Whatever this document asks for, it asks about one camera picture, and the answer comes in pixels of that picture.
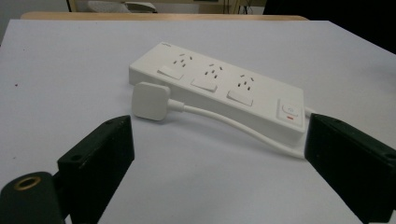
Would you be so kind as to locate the white power plug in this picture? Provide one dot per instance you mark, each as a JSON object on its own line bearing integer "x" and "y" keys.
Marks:
{"x": 150, "y": 101}

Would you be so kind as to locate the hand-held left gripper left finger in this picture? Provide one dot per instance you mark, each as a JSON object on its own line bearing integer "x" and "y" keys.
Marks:
{"x": 93, "y": 168}

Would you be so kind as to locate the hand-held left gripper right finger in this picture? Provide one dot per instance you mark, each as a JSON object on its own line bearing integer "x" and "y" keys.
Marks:
{"x": 351, "y": 168}

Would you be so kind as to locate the white power strip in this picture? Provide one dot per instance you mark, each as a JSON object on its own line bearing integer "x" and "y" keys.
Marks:
{"x": 224, "y": 90}

